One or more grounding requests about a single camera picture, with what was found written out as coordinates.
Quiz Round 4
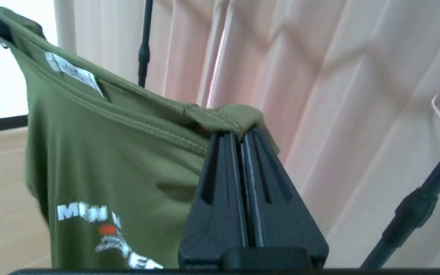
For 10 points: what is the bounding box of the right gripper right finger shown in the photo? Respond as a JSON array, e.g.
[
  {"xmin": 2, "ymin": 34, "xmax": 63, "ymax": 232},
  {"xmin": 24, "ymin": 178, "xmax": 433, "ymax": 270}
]
[{"xmin": 242, "ymin": 128, "xmax": 330, "ymax": 268}]

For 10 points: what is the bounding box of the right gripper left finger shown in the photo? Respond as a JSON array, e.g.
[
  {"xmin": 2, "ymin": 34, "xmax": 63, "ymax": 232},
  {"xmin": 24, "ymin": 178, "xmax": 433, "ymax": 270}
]
[{"xmin": 177, "ymin": 131, "xmax": 248, "ymax": 268}]

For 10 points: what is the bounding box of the green printed shirt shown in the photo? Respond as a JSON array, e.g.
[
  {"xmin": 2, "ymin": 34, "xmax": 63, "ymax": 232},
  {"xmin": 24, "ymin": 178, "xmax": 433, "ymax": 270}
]
[{"xmin": 0, "ymin": 3, "xmax": 280, "ymax": 270}]

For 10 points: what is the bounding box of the black clothes rack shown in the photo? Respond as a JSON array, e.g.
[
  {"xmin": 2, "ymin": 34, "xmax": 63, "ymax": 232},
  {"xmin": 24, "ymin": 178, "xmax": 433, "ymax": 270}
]
[{"xmin": 137, "ymin": 0, "xmax": 440, "ymax": 269}]

